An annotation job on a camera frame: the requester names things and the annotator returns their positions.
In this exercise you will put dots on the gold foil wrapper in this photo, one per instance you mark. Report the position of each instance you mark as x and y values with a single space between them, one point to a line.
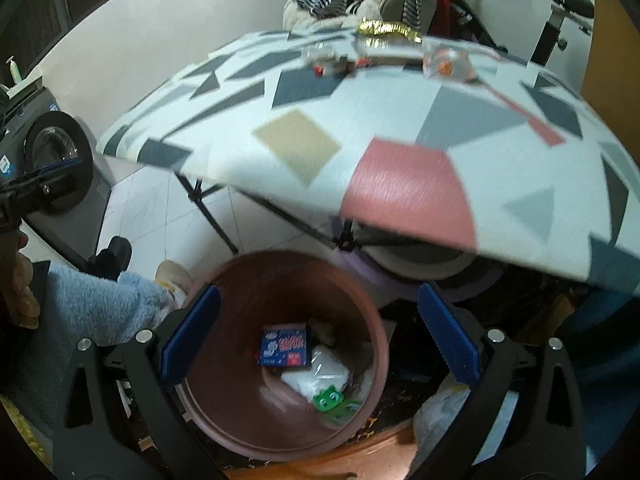
388 30

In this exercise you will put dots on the black plastic fork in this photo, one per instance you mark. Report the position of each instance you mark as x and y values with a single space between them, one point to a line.
344 66

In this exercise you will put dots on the clear wrapper orange bits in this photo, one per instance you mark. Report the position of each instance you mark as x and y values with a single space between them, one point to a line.
449 63

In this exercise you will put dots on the geometric patterned tablecloth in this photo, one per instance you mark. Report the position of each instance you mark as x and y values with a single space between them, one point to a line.
513 166

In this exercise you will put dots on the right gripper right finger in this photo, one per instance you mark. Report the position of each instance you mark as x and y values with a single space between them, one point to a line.
457 347

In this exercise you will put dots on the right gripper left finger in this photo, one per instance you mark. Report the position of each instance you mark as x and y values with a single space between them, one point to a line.
184 333

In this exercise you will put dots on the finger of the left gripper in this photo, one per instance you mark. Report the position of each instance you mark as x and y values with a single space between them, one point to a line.
51 182

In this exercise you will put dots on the blue cardboard box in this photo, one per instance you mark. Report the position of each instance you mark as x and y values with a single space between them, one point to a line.
284 346

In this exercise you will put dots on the white plastic bag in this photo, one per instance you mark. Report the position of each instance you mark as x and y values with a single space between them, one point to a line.
325 370

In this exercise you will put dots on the black exercise bike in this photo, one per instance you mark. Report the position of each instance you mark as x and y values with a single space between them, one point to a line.
520 10

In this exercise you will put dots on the purple round stool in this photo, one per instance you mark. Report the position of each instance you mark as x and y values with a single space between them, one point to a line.
408 263

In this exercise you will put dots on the green round lid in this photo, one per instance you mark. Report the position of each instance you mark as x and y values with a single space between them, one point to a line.
331 399

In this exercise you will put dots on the person's left hand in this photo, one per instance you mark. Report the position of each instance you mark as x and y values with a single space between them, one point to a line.
16 276

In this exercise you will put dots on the brown trash bin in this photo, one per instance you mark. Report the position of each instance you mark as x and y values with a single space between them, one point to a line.
246 407

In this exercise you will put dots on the washing machine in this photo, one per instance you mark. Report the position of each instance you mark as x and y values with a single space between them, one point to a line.
40 140

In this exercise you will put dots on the cream slipper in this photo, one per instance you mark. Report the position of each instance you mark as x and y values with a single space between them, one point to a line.
174 278

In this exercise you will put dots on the black folding table leg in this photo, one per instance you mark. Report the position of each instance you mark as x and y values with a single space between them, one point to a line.
196 194

